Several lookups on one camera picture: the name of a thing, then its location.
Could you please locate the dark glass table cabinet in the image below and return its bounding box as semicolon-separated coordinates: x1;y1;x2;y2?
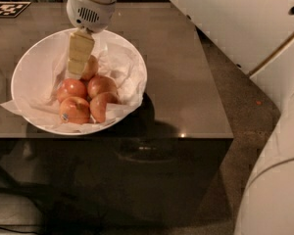
0;138;231;229

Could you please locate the white crumpled paper liner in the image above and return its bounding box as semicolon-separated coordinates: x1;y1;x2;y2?
0;32;147;133

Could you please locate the black white fiducial marker tag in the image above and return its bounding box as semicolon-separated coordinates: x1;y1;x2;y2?
0;1;30;18

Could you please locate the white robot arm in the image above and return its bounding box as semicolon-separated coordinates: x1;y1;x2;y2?
169;0;294;235

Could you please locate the white bowl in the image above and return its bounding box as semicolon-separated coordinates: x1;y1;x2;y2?
10;26;148;136

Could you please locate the red apple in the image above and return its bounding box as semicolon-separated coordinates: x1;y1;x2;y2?
56;78;87;102
81;55;99;80
87;75;118;98
90;92;120;123
59;97;90;124

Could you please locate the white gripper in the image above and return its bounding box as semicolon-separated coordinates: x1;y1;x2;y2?
67;0;116;78

